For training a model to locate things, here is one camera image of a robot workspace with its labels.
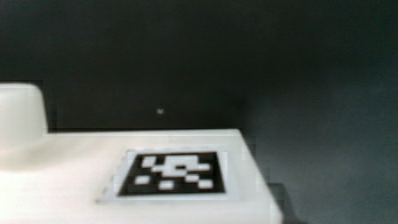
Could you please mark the white front drawer with tag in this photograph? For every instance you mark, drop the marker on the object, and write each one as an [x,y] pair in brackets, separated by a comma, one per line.
[140,177]

